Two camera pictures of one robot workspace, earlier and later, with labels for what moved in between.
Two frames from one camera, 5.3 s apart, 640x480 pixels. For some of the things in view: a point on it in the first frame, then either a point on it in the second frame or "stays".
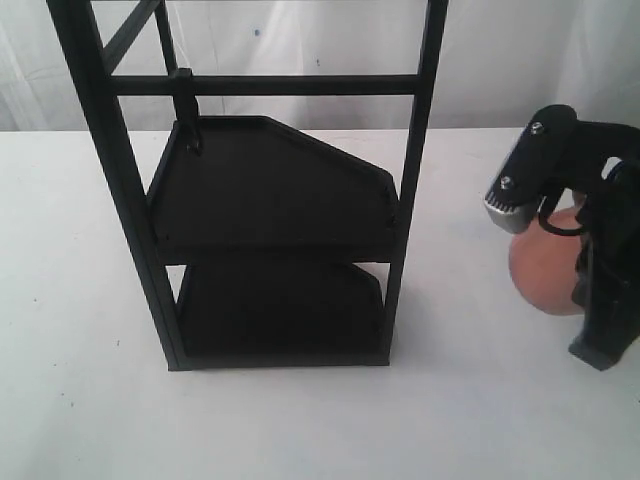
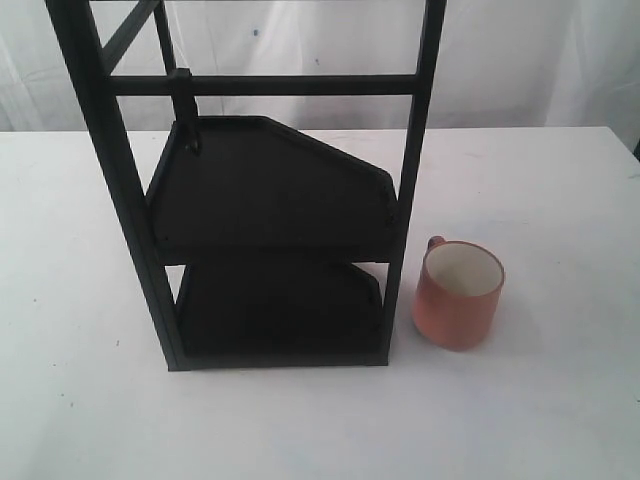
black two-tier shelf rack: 258,247 stays
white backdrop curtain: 499,62 stays
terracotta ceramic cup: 543,262 to 456,294
